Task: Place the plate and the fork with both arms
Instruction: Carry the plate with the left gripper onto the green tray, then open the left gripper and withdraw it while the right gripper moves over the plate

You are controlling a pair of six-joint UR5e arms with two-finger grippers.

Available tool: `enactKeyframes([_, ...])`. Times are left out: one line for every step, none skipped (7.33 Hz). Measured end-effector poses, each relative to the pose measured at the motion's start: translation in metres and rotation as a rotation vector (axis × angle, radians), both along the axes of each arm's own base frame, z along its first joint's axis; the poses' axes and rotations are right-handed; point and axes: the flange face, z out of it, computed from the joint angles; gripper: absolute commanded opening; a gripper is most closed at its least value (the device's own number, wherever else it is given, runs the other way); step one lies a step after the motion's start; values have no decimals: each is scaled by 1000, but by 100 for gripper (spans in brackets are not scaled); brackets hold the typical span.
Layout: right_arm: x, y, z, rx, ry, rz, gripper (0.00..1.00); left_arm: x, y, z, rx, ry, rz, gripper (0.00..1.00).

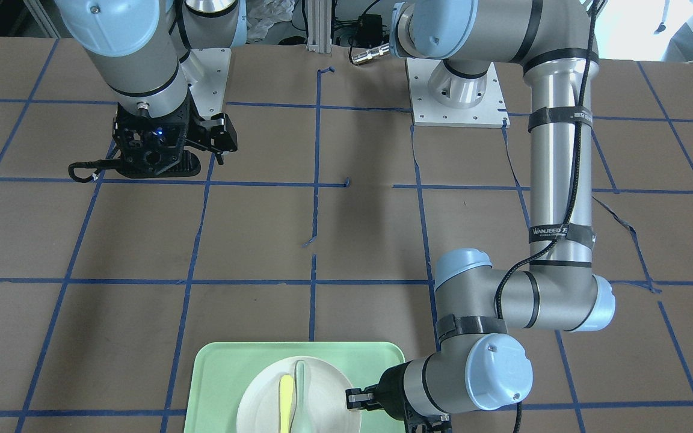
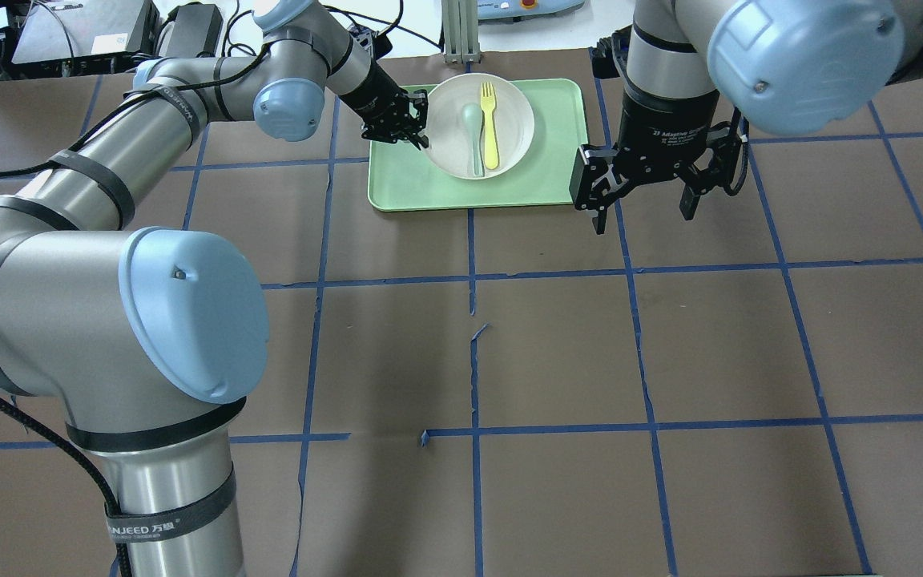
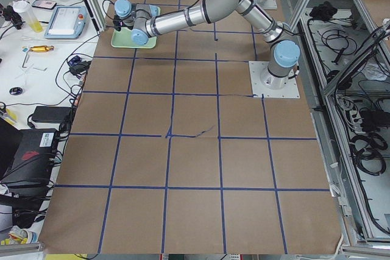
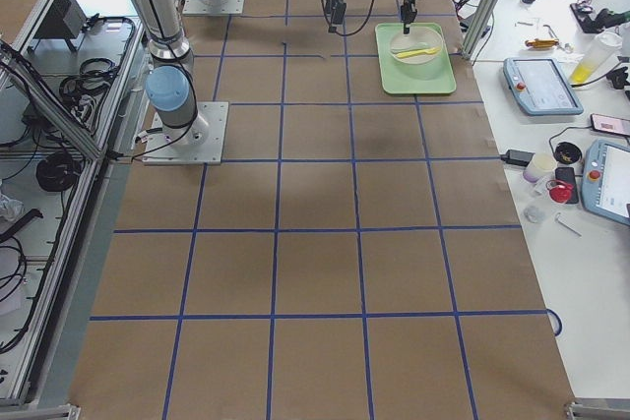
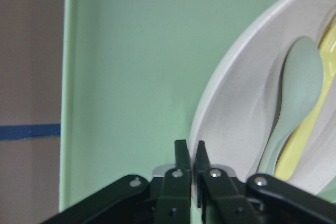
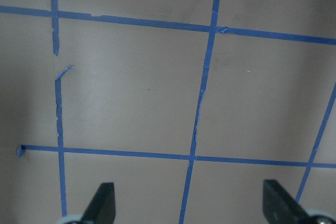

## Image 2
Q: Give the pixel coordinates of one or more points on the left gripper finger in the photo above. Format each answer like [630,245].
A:
[420,140]

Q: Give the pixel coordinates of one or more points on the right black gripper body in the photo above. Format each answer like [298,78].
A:
[657,122]

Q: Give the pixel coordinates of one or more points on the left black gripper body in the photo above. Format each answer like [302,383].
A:
[367,90]

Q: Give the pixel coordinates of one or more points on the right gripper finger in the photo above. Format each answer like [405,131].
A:
[597,206]
[689,201]

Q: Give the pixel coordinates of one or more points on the pale green plastic spoon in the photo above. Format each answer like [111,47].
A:
[473,123]

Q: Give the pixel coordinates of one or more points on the white round plate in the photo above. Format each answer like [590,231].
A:
[450,150]

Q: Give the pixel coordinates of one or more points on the yellow plastic fork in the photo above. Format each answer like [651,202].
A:
[488,105]

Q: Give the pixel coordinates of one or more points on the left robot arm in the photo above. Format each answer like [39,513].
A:
[132,350]

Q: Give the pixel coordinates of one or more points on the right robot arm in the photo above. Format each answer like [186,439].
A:
[697,76]

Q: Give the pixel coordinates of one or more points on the light green tray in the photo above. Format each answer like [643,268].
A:
[402,179]

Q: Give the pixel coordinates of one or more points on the black power adapter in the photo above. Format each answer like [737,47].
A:
[191,30]

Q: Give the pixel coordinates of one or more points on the black laptop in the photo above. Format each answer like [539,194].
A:
[85,31]

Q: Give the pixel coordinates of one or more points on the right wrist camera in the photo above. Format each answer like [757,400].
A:
[588,183]

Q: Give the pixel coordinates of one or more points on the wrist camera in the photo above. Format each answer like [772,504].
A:
[588,183]
[370,40]

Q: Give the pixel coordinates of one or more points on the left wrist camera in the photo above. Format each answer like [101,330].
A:
[370,40]

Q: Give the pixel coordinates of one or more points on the aluminium frame post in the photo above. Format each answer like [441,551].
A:
[459,27]

